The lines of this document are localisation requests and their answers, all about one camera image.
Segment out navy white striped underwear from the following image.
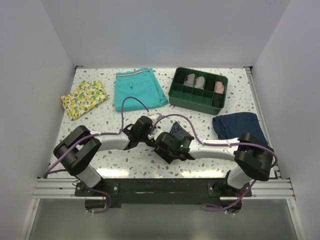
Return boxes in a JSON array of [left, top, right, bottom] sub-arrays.
[[169, 121, 192, 141]]

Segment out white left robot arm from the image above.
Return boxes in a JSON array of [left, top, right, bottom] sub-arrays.
[[53, 115, 157, 196]]

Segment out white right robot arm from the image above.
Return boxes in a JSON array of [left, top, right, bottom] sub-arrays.
[[153, 131, 275, 197]]

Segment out teal folded shorts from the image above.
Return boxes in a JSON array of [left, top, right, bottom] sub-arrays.
[[114, 68, 169, 112]]

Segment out lemon print folded cloth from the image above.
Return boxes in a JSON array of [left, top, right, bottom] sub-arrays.
[[60, 80, 109, 121]]

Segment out dark blue folded garment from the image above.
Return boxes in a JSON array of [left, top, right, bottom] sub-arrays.
[[212, 112, 268, 145]]

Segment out green divided organizer box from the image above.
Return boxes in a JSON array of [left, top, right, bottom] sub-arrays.
[[168, 67, 229, 116]]

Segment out white grey rolled sock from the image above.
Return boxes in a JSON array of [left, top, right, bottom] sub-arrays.
[[194, 76, 206, 90]]

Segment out grey rolled sock left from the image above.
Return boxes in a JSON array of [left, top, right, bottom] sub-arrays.
[[183, 73, 196, 88]]

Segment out black rolled garment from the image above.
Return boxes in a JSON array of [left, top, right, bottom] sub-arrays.
[[204, 74, 217, 91]]

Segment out pink rolled garment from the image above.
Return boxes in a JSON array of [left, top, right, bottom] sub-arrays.
[[214, 81, 225, 94]]

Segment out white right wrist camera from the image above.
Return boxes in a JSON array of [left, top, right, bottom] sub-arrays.
[[147, 128, 163, 141]]

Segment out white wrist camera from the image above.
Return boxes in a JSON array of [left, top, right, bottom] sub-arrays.
[[147, 128, 163, 141], [147, 112, 162, 124]]

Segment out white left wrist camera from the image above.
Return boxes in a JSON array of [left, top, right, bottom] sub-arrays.
[[147, 112, 162, 124]]

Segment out aluminium frame rail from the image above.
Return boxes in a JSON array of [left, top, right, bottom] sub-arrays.
[[31, 67, 298, 240]]

